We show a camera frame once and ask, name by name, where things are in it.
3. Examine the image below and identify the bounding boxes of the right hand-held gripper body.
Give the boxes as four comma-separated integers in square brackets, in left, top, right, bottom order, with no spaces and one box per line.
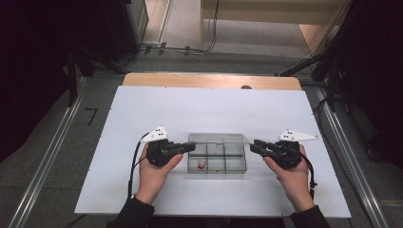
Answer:
[272,129,319,170]

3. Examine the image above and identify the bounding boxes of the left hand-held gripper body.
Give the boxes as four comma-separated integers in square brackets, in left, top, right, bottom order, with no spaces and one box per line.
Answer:
[141,125,179,168]

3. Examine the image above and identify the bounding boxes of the clear plastic compartment box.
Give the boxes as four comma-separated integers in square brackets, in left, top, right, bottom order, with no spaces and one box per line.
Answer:
[186,132,251,175]

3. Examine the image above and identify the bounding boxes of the person's left hand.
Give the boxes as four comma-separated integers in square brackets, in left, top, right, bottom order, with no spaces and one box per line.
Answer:
[136,143,184,205]

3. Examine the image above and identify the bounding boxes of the person's right hand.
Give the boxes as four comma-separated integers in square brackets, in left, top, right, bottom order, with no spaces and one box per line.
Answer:
[263,144,317,213]

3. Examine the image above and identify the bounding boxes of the wooden table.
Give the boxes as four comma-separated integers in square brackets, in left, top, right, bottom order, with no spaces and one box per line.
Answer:
[122,72,302,91]

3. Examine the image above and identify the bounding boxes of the black metal stand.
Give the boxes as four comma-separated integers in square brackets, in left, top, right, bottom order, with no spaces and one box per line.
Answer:
[65,47,125,108]
[275,51,345,112]

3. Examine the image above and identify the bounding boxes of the beige wooden furniture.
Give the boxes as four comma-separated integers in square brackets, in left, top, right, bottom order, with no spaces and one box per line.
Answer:
[199,0,351,51]

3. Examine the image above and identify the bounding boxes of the dark cabinet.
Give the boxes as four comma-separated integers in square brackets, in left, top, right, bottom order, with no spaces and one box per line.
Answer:
[101,0,150,64]

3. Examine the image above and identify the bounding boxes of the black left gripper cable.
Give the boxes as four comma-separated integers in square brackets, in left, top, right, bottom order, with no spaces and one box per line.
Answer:
[127,132,150,200]

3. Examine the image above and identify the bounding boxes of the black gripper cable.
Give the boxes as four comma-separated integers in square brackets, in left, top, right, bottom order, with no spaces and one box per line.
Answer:
[299,151,318,201]
[127,132,150,200]

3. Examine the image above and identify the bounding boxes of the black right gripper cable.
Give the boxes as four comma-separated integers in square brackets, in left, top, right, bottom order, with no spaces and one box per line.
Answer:
[299,151,318,201]

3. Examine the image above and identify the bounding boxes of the black floor cable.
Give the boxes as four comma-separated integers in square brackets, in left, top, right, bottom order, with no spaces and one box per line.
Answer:
[313,98,338,153]
[126,0,221,56]

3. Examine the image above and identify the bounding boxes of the metal floor rail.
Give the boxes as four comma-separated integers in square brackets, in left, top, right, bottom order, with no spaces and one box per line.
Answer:
[315,86,390,228]
[8,77,87,228]

